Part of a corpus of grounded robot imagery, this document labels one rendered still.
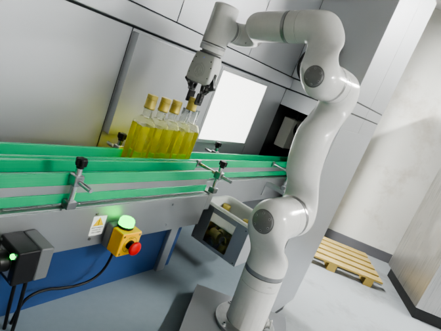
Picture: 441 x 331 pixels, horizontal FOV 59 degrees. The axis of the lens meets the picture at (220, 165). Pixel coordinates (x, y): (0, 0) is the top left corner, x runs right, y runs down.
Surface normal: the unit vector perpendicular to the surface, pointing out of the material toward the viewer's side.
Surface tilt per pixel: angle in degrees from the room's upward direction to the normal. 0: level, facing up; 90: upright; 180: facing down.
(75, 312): 0
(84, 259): 90
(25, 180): 90
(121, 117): 90
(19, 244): 0
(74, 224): 90
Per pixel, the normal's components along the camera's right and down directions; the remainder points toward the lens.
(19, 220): 0.75, 0.43
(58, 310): 0.36, -0.91
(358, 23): -0.56, 0.00
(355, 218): -0.14, 0.20
